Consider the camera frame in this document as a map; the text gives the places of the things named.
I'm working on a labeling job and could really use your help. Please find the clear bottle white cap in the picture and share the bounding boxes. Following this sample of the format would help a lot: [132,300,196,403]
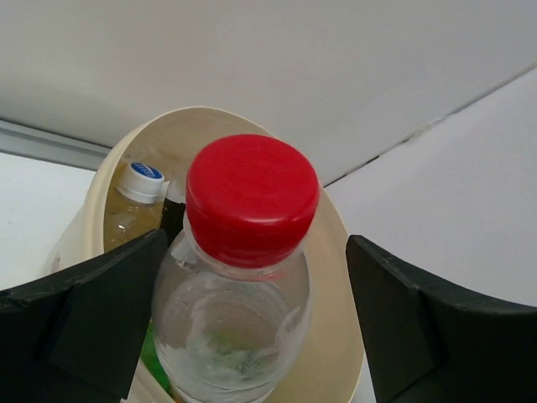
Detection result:
[103,162,167,252]

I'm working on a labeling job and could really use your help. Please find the green plastic bottle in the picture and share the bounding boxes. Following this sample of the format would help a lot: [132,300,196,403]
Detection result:
[140,322,172,396]

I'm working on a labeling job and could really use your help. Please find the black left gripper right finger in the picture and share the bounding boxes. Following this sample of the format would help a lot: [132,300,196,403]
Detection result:
[346,235,536,402]

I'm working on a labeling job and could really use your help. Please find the aluminium frame rails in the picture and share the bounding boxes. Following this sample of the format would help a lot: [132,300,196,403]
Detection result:
[1,120,111,170]

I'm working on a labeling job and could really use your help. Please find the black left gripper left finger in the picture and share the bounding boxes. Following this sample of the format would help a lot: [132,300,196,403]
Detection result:
[1,230,167,402]

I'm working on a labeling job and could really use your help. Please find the beige cartoon bin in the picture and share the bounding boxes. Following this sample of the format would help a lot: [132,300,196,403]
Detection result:
[41,107,364,403]

